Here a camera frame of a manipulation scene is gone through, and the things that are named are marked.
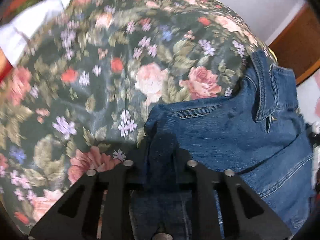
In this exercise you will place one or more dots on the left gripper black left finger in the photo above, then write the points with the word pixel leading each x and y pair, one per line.
pixel 97 206

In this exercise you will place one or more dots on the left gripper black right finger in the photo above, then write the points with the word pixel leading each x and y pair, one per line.
pixel 223 206

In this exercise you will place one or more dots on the blue denim jacket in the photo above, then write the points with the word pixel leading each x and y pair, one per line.
pixel 257 132

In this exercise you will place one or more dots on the floral dark green bedspread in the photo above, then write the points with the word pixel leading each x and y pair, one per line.
pixel 88 79

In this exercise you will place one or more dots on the red plush toy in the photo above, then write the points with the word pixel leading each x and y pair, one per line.
pixel 5 66

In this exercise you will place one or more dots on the brown wooden door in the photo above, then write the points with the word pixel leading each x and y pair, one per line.
pixel 297 46

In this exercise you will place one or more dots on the white light blue shirt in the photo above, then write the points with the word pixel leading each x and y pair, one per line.
pixel 14 35

